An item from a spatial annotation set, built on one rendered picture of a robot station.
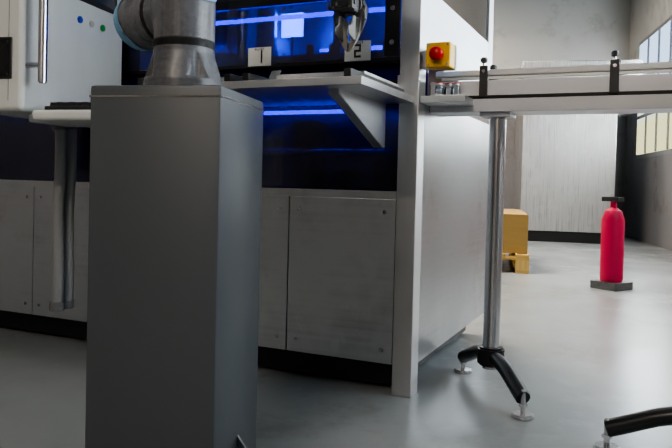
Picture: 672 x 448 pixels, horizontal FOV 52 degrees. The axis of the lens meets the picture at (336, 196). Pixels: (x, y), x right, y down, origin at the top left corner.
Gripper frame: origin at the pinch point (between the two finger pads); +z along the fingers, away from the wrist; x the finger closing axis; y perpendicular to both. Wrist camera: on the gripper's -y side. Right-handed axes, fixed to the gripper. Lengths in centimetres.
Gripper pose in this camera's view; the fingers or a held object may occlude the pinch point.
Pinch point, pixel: (349, 47)
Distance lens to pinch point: 186.9
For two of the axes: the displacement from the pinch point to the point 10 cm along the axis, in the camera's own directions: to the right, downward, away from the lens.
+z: -0.2, 10.0, 0.2
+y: -4.1, 0.1, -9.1
